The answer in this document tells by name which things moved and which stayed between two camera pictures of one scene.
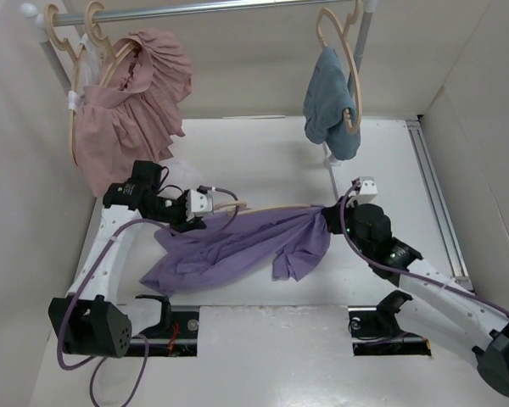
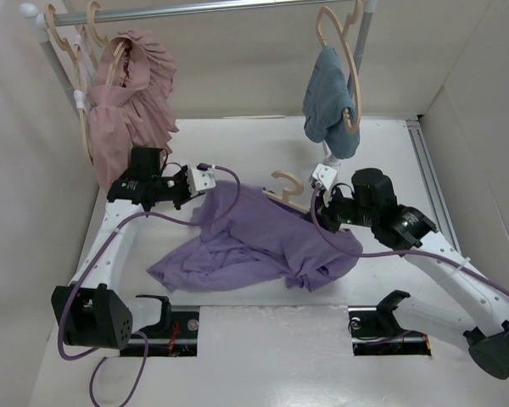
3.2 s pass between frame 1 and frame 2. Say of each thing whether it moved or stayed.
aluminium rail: stayed
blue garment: stayed
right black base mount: stayed
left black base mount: stayed
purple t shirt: moved
